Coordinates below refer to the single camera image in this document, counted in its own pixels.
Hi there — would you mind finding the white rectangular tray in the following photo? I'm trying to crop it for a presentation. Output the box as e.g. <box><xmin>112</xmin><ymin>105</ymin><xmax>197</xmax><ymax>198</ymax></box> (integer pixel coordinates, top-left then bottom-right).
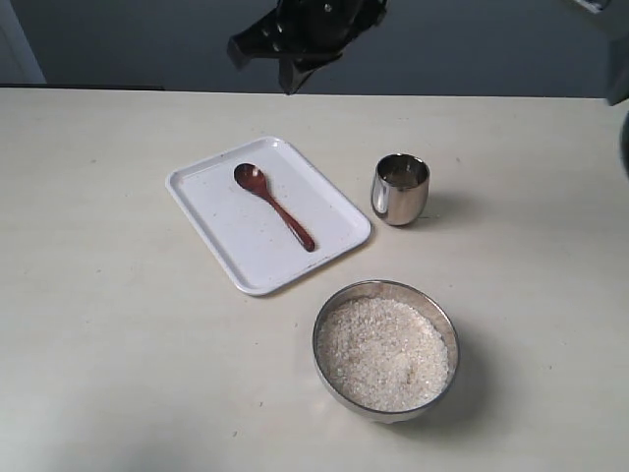
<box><xmin>166</xmin><ymin>137</ymin><xmax>372</xmax><ymax>296</ymax></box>

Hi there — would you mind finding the steel bowl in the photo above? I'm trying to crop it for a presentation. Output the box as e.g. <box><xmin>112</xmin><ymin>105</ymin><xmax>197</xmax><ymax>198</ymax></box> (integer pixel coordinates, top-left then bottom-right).
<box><xmin>312</xmin><ymin>280</ymin><xmax>460</xmax><ymax>424</ymax></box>

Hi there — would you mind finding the brown wooden spoon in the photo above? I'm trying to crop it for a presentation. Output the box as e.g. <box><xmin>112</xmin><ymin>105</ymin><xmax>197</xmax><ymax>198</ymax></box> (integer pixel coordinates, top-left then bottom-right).
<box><xmin>233</xmin><ymin>163</ymin><xmax>316</xmax><ymax>253</ymax></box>

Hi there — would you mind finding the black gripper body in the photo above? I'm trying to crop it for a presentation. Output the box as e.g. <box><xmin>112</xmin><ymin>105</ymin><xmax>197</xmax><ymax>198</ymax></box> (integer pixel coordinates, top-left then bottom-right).
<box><xmin>272</xmin><ymin>0</ymin><xmax>387</xmax><ymax>60</ymax></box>

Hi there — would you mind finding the stainless steel cup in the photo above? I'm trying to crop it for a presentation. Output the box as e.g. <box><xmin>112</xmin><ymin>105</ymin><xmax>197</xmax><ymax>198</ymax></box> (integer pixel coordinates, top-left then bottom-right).
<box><xmin>371</xmin><ymin>153</ymin><xmax>430</xmax><ymax>226</ymax></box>

